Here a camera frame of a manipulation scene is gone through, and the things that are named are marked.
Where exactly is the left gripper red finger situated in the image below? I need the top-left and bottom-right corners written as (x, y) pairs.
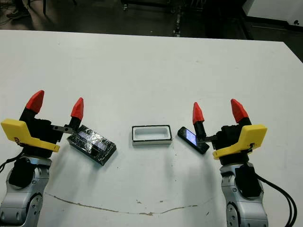
top-left (64, 97), bottom-right (85, 130)
top-left (19, 90), bottom-right (45, 122)

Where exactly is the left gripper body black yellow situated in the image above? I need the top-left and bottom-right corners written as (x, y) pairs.
top-left (0, 117), bottom-right (73, 158)

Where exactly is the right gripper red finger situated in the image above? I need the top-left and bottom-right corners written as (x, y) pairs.
top-left (192, 102), bottom-right (207, 142)
top-left (231, 98), bottom-right (253, 130)

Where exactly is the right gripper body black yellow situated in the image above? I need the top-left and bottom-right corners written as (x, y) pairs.
top-left (198, 124), bottom-right (268, 166)

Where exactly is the black smartphone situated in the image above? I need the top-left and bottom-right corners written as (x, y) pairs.
top-left (177, 126), bottom-right (210, 155)

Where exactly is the black box white inlay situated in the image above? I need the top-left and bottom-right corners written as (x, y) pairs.
top-left (131, 124), bottom-right (172, 148)

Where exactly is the person's dark shoe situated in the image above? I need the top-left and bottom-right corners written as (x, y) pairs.
top-left (6, 0), bottom-right (31, 20)

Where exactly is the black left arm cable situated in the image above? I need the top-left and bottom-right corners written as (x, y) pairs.
top-left (0, 157), bottom-right (21, 173)

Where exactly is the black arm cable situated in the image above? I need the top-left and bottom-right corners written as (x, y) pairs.
top-left (257, 174), bottom-right (298, 227)
top-left (0, 157), bottom-right (21, 173)

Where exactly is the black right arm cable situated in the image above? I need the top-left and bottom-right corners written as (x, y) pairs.
top-left (257, 174), bottom-right (298, 227)

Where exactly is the black cart frame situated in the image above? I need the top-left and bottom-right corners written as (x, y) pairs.
top-left (120, 0), bottom-right (206, 12)

